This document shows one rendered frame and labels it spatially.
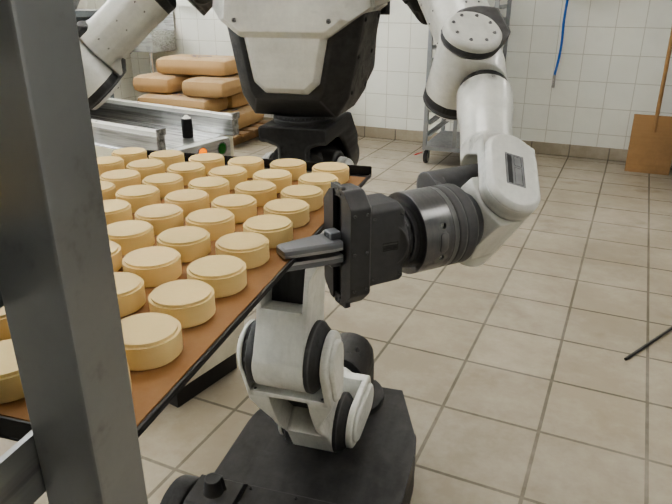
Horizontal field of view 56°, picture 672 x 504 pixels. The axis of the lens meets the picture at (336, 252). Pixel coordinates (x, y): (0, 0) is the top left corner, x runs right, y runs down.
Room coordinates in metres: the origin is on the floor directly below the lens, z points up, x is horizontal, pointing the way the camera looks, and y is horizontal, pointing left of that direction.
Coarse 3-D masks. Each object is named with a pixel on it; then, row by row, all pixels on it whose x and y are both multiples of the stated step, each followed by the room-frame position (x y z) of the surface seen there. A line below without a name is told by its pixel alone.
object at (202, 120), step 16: (96, 112) 2.22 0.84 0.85; (112, 112) 2.17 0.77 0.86; (128, 112) 2.12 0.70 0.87; (144, 112) 2.08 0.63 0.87; (160, 112) 2.04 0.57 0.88; (176, 112) 2.00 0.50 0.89; (192, 112) 1.96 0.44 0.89; (208, 112) 1.93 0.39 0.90; (208, 128) 1.92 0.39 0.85; (224, 128) 1.89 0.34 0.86
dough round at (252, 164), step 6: (240, 156) 0.87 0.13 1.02; (246, 156) 0.87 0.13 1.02; (252, 156) 0.87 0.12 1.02; (228, 162) 0.85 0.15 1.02; (234, 162) 0.84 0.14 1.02; (240, 162) 0.84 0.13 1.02; (246, 162) 0.84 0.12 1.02; (252, 162) 0.84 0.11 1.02; (258, 162) 0.84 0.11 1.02; (246, 168) 0.83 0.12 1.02; (252, 168) 0.83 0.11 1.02; (258, 168) 0.83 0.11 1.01; (252, 174) 0.83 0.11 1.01
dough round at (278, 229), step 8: (256, 216) 0.61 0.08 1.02; (264, 216) 0.61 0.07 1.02; (272, 216) 0.61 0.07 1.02; (280, 216) 0.61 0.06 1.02; (248, 224) 0.59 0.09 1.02; (256, 224) 0.59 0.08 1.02; (264, 224) 0.59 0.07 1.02; (272, 224) 0.59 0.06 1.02; (280, 224) 0.59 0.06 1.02; (288, 224) 0.59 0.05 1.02; (256, 232) 0.57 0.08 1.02; (264, 232) 0.57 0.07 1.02; (272, 232) 0.57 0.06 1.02; (280, 232) 0.58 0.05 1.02; (288, 232) 0.58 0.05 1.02; (272, 240) 0.57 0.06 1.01; (280, 240) 0.58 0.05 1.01; (288, 240) 0.58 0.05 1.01
